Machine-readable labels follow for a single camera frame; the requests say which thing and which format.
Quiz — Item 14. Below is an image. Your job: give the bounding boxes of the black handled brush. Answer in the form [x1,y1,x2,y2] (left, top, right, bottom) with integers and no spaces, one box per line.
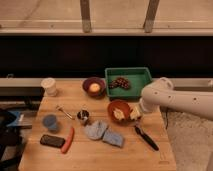
[134,125,159,151]

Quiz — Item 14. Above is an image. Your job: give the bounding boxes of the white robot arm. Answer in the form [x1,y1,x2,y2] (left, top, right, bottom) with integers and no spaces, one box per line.
[138,77,213,121]

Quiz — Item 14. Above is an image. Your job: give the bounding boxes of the small metal cup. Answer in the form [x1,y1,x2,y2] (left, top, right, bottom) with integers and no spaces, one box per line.
[77,110,89,125]

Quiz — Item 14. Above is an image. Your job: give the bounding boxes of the blue plastic cup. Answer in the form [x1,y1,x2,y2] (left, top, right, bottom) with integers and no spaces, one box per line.
[42,114,59,132]

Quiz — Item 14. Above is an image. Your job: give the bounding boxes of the white plastic cup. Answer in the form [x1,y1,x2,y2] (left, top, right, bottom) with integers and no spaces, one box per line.
[41,78,57,96]

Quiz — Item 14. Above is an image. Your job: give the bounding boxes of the orange bowl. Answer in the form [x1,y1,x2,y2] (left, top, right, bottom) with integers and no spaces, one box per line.
[107,99,132,123]

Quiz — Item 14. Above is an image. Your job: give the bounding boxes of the pale food in orange bowl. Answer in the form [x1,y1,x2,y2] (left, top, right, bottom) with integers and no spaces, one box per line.
[113,109,124,120]

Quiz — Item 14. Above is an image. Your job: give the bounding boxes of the dark grape bunch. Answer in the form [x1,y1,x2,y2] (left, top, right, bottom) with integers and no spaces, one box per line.
[109,77,130,89]

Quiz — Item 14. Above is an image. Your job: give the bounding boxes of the blue sponge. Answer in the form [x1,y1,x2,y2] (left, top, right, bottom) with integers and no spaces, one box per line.
[102,130,124,148]

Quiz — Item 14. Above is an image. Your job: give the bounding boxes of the green plastic tray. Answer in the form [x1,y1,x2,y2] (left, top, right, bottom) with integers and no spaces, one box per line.
[105,67,152,99]

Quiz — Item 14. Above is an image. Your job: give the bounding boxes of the grey blue cloth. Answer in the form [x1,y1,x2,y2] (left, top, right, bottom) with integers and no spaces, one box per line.
[84,120,108,140]

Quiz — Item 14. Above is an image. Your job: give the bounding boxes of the maroon bowl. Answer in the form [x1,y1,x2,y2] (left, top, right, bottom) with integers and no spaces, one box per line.
[82,77,105,97]

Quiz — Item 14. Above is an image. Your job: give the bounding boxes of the yellow round fruit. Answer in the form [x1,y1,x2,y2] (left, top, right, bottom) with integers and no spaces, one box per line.
[89,83,100,93]

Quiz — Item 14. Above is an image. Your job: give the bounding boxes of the metal spoon tool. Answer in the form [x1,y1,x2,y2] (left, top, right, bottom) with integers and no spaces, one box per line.
[56,105,75,120]

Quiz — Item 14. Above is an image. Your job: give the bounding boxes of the black smartphone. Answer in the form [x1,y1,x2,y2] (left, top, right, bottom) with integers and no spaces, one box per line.
[40,135,65,148]

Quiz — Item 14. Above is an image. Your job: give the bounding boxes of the black chair left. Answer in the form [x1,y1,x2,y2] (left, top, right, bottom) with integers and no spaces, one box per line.
[0,108,23,171]

